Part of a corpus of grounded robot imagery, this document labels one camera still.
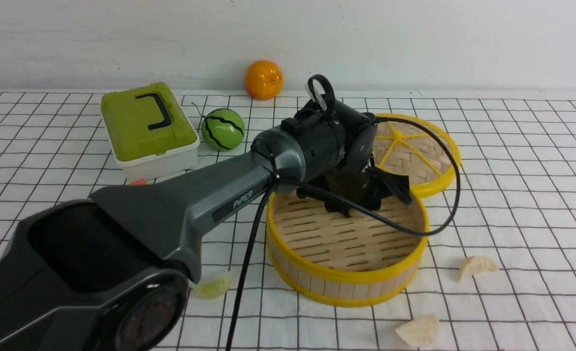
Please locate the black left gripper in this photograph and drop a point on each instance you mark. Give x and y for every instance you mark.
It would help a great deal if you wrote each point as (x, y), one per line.
(367, 189)

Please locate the white dumpling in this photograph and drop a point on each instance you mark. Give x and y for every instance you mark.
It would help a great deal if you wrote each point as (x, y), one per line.
(421, 332)
(477, 264)

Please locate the white dumpling bottom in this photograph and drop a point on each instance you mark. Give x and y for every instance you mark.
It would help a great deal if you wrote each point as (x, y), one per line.
(421, 332)

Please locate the green dumpling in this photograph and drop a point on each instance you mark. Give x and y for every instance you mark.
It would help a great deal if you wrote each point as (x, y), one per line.
(213, 287)

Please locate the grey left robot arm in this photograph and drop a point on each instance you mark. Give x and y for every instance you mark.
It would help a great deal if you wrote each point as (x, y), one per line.
(111, 273)

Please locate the yellow bamboo steamer lid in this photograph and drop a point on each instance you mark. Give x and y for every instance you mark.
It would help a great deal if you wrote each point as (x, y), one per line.
(401, 148)

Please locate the yellow bamboo steamer tray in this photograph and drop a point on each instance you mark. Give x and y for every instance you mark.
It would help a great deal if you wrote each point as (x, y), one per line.
(353, 261)

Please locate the orange toy fruit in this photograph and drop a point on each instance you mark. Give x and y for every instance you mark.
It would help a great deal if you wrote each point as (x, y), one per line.
(264, 80)

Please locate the green toy watermelon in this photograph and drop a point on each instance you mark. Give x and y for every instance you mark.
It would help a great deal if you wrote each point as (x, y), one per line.
(223, 129)

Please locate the white grid tablecloth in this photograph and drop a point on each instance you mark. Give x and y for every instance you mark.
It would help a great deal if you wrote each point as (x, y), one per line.
(517, 206)

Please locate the green lidded white box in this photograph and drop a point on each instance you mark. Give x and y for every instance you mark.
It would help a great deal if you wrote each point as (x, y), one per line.
(149, 134)

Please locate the orange foam cube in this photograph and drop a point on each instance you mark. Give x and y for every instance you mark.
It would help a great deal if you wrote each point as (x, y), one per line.
(140, 182)

